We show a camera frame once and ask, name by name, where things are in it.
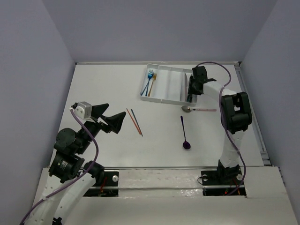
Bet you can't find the pink handled knife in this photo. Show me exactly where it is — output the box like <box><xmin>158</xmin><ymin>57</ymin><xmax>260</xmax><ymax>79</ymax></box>
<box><xmin>184</xmin><ymin>73</ymin><xmax>188</xmax><ymax>102</ymax></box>

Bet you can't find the blue chopstick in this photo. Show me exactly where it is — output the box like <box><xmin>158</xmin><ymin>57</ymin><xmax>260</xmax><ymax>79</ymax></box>
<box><xmin>130</xmin><ymin>108</ymin><xmax>143</xmax><ymax>137</ymax></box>

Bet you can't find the pink handled silver spoon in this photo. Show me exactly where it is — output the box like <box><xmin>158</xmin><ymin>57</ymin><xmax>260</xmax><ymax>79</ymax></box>
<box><xmin>181</xmin><ymin>105</ymin><xmax>217</xmax><ymax>113</ymax></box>

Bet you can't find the gold fork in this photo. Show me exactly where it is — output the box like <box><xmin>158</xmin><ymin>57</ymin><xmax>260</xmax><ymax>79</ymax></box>
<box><xmin>147</xmin><ymin>73</ymin><xmax>157</xmax><ymax>97</ymax></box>

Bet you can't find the blue fork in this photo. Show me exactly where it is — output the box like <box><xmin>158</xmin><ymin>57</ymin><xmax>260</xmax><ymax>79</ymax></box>
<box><xmin>140</xmin><ymin>69</ymin><xmax>154</xmax><ymax>96</ymax></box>
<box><xmin>142</xmin><ymin>69</ymin><xmax>155</xmax><ymax>96</ymax></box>

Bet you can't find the purple spoon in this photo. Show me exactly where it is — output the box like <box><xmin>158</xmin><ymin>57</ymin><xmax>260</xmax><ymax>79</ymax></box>
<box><xmin>180</xmin><ymin>116</ymin><xmax>191</xmax><ymax>150</ymax></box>

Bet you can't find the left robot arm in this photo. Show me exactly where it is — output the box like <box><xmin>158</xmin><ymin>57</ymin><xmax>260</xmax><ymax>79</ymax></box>
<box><xmin>20</xmin><ymin>102</ymin><xmax>126</xmax><ymax>225</ymax></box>

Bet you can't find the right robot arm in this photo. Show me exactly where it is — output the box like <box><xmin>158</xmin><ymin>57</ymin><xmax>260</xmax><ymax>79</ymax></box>
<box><xmin>187</xmin><ymin>63</ymin><xmax>252</xmax><ymax>184</ymax></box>

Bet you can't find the orange chopstick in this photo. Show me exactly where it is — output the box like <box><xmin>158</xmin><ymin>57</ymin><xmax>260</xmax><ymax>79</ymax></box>
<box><xmin>126</xmin><ymin>108</ymin><xmax>142</xmax><ymax>135</ymax></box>

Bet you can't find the white divided cutlery tray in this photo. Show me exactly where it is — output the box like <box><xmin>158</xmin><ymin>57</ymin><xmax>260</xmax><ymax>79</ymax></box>
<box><xmin>140</xmin><ymin>64</ymin><xmax>197</xmax><ymax>106</ymax></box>

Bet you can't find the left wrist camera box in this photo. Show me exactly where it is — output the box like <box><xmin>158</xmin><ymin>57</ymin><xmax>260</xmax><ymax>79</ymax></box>
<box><xmin>74</xmin><ymin>101</ymin><xmax>92</xmax><ymax>120</ymax></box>

